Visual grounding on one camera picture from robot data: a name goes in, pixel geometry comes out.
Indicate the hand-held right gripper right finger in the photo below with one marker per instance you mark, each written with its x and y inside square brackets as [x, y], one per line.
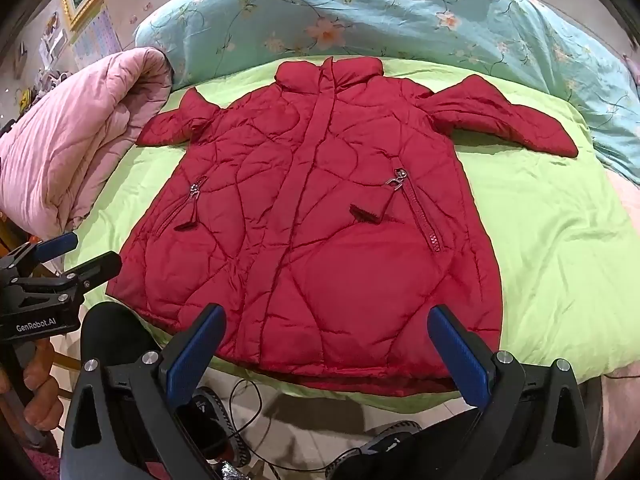
[457, 355]

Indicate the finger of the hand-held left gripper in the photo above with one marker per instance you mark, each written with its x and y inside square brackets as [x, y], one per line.
[57, 247]
[90, 270]

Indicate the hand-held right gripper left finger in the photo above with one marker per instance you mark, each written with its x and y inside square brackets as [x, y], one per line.
[197, 355]

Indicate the red quilted jacket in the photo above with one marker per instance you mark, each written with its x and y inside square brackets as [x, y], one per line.
[310, 210]

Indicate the person's left forearm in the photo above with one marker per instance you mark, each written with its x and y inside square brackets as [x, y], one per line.
[40, 465]

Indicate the person's left hand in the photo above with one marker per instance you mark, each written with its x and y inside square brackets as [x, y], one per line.
[42, 400]

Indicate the person's left leg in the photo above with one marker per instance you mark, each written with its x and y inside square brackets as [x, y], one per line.
[115, 330]

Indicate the black shoe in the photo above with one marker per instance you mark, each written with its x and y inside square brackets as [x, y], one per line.
[390, 440]
[210, 425]

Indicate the pink quilt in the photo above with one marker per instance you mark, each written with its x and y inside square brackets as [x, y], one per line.
[65, 145]

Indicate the light green bed sheet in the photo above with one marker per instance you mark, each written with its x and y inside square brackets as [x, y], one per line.
[550, 240]

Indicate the teal floral quilt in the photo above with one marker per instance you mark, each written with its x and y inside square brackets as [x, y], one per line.
[400, 25]

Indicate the white wall notes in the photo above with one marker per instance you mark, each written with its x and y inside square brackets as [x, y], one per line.
[52, 40]

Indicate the wall calendar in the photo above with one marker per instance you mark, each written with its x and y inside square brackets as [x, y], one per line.
[97, 35]

